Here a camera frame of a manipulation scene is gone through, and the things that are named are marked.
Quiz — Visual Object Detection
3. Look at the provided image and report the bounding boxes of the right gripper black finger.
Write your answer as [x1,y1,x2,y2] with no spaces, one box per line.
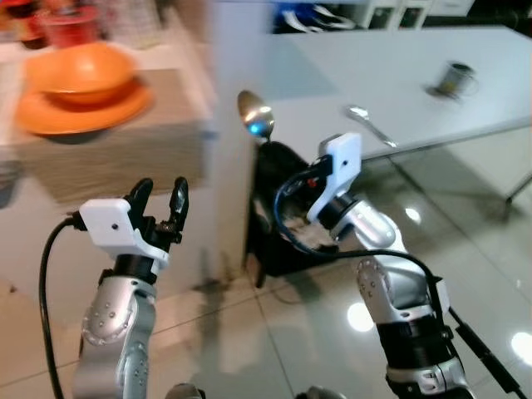
[258,141,310,180]

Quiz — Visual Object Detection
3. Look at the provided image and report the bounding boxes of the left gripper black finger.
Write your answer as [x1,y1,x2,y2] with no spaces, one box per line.
[166,176,190,230]
[125,177,155,219]

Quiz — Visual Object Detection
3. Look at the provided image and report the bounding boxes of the large metal spoon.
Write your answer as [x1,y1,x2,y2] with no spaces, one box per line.
[237,90,276,144]

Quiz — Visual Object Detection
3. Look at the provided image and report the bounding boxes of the beige woven table mat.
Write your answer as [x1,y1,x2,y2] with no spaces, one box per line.
[12,66,210,205]

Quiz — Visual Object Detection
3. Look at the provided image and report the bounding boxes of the black chair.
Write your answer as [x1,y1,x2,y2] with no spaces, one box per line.
[244,148,343,288]

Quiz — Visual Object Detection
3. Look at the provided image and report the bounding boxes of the small metal spoon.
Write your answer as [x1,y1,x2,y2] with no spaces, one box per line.
[344,105,399,150]

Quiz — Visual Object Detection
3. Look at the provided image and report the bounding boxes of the orange plate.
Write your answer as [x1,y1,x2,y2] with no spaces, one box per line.
[14,79,155,136]

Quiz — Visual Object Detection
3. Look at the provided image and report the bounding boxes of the dark metal table leg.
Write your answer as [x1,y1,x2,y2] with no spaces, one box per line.
[505,170,532,205]

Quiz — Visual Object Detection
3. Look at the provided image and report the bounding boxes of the orange bowl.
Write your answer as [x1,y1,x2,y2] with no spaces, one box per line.
[23,42,140,106]

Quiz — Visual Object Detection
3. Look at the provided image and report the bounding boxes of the blue and white item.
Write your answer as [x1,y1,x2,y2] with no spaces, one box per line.
[272,3,361,35]

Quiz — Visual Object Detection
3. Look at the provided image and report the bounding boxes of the grey robot left leg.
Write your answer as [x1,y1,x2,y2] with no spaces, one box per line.
[165,382,205,399]

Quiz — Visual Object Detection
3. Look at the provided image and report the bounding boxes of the grey robot leg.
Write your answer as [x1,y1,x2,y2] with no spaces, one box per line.
[294,385,335,399]
[165,382,205,399]

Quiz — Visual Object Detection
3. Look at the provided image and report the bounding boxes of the clear jars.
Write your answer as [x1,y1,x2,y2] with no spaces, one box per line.
[100,0,169,49]

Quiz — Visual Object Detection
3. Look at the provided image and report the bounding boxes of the red container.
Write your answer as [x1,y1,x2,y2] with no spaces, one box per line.
[37,0,103,49]

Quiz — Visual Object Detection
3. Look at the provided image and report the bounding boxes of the white cabinet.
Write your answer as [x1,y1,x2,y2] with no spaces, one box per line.
[357,0,480,31]

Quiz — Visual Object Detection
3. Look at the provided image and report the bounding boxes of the grey robot right leg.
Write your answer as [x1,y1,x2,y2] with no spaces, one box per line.
[294,385,335,399]

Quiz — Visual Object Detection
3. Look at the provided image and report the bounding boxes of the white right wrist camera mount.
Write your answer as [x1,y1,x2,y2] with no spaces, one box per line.
[308,132,364,225]

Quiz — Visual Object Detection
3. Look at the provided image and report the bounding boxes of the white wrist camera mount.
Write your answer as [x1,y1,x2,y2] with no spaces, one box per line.
[79,198,171,268]
[308,132,364,225]

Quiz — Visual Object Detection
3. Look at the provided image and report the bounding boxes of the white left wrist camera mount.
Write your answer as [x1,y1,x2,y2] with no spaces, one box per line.
[79,198,171,268]

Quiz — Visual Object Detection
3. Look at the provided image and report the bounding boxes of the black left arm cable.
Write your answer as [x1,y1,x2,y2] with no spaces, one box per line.
[38,213,86,399]

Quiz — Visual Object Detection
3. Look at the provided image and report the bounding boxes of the metal mug with handle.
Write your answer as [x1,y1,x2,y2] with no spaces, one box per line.
[426,62,480,101]

